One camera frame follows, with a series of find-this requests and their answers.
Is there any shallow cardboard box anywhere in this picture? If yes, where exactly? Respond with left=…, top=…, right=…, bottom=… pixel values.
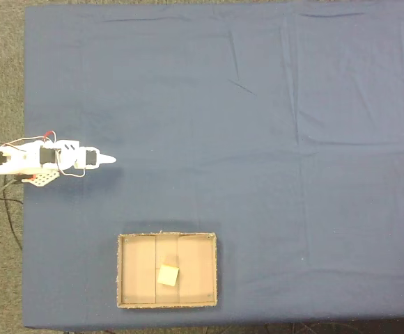
left=116, top=231, right=219, bottom=310

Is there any red and white wire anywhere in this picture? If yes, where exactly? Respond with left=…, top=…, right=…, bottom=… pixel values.
left=0, top=130, right=57, bottom=148

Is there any yellow foam block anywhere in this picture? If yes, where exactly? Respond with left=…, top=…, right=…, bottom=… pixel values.
left=157, top=264, right=180, bottom=287

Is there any blue cloth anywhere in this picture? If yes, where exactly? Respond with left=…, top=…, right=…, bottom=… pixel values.
left=22, top=3, right=404, bottom=331

